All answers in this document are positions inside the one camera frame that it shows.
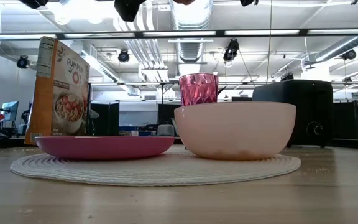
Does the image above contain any pink faceted cup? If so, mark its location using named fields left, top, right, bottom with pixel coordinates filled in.
left=178, top=73, right=219, bottom=107

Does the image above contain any pale pink bowl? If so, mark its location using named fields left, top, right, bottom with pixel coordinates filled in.
left=173, top=101, right=297, bottom=162

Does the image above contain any pumpkin cereal box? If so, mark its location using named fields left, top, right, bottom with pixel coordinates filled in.
left=24, top=36, right=91, bottom=146

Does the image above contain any pink plastic plate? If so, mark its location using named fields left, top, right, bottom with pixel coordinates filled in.
left=35, top=135, right=175, bottom=161

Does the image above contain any white round woven placemat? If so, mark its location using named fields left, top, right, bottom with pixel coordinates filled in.
left=10, top=146, right=302, bottom=187

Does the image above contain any black overhead beam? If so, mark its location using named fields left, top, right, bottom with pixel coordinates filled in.
left=0, top=29, right=358, bottom=40

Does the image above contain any black ceiling spotlight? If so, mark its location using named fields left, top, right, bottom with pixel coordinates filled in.
left=342, top=49, right=357, bottom=61
left=16, top=55, right=30, bottom=69
left=118, top=49, right=131, bottom=63

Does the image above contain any black partition screen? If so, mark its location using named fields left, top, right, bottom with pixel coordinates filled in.
left=90, top=101, right=120, bottom=136

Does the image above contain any black toaster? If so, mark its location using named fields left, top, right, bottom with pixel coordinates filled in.
left=252, top=79, right=334, bottom=149

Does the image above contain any grey chair back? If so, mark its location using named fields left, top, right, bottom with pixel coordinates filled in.
left=157, top=124, right=175, bottom=136

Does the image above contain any computer monitor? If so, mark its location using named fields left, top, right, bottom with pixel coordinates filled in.
left=1, top=100, right=20, bottom=122

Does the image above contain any black hanging ceiling camera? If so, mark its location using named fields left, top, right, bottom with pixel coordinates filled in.
left=223, top=39, right=240, bottom=62

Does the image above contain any silver ceiling duct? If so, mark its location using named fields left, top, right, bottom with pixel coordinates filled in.
left=169, top=0, right=214, bottom=63

